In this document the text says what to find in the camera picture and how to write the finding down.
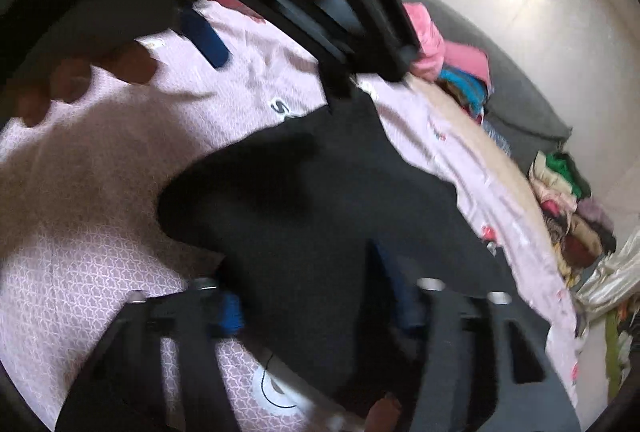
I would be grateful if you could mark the pile of folded clothes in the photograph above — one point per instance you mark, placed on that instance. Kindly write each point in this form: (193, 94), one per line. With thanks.
(581, 232)

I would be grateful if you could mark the person's right hand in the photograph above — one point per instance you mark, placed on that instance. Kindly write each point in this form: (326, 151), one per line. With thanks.
(383, 415)

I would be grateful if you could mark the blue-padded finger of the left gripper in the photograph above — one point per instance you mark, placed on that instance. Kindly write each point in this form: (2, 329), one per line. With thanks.
(195, 28)
(327, 29)

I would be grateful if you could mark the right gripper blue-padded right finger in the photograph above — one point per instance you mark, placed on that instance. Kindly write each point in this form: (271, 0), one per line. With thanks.
(481, 349)

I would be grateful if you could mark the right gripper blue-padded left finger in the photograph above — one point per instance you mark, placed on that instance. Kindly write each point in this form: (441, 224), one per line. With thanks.
(155, 368)

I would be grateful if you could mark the pink pillow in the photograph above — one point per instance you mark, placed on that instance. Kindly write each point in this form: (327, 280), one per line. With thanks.
(468, 59)

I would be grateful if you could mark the lilac strawberry print bed sheet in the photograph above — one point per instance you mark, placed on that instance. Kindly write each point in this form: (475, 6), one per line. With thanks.
(78, 229)

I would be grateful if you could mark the beige plush mattress cover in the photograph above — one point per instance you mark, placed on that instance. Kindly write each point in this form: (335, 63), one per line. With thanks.
(496, 161)

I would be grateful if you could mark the pink fleece blanket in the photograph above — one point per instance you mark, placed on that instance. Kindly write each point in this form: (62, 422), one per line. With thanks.
(430, 60)

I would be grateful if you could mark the person's left hand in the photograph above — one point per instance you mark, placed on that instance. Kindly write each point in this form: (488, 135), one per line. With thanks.
(70, 79)

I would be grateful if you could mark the green cloth on windowsill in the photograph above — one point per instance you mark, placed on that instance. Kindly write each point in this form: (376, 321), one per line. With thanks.
(621, 339)

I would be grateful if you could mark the grey padded headboard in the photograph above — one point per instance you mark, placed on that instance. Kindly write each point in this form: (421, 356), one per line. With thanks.
(517, 109)

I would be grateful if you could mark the striped folded clothes stack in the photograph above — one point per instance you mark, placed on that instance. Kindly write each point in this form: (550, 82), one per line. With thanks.
(470, 93)

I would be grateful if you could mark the black shirt with orange patches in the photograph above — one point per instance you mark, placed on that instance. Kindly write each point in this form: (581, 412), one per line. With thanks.
(294, 211)

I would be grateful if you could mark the cream satin curtain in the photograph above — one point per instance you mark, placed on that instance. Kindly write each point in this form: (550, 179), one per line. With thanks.
(615, 280)

